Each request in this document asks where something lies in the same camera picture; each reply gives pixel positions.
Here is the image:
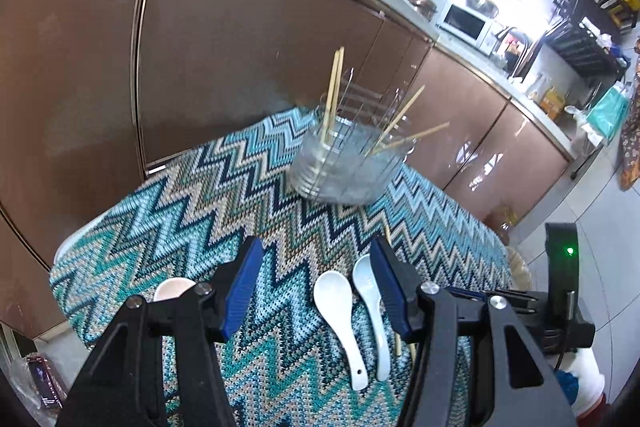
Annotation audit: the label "white microwave oven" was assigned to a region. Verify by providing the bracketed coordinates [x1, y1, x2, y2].
[437, 2, 493, 55]

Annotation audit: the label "steel bowl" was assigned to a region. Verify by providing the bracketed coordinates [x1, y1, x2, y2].
[465, 0, 501, 18]

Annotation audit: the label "brown floral apron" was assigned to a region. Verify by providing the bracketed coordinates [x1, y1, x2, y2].
[617, 37, 640, 190]

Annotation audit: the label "light blue ceramic spoon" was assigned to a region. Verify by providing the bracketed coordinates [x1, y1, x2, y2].
[352, 254, 392, 382]

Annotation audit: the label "clear plastic utensil holder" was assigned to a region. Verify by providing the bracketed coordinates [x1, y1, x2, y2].
[289, 67, 418, 206]

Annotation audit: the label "person's right hand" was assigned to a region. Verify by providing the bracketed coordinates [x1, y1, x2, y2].
[555, 351, 608, 418]

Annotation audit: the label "zigzag knit table cloth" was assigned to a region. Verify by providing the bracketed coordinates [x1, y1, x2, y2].
[49, 107, 513, 427]

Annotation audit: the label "teal bag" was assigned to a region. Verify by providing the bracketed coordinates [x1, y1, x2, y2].
[585, 82, 632, 140]

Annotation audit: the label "white ceramic spoon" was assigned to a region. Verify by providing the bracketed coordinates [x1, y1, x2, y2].
[313, 270, 369, 392]

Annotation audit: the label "rose gold base cabinets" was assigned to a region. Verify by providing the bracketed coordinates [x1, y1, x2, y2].
[0, 0, 573, 338]

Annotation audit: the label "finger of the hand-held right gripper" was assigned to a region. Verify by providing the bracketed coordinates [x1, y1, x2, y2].
[445, 285, 550, 315]

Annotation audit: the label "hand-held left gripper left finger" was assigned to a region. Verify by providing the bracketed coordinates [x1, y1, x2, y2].
[59, 236, 266, 427]

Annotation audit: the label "black dish rack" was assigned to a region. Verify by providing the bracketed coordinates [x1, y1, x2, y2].
[542, 0, 640, 75]

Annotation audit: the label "yellow bottle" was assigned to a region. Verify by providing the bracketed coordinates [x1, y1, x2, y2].
[539, 87, 563, 118]

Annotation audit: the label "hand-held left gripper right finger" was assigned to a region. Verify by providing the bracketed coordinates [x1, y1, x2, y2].
[370, 236, 576, 427]

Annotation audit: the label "clear plastic bag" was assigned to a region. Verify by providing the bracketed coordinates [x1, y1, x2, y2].
[5, 342, 71, 418]

